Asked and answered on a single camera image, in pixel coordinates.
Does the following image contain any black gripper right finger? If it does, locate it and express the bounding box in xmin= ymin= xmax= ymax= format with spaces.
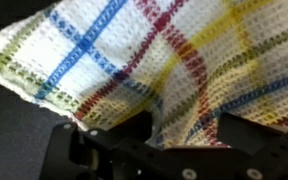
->
xmin=216 ymin=111 xmax=288 ymax=158

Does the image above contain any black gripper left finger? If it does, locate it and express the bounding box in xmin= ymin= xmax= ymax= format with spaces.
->
xmin=38 ymin=110 xmax=154 ymax=180

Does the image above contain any plaid checkered towel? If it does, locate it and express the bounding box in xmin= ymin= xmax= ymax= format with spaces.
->
xmin=0 ymin=0 xmax=288 ymax=149

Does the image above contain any round black table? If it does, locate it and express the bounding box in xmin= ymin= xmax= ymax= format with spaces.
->
xmin=0 ymin=0 xmax=85 ymax=180

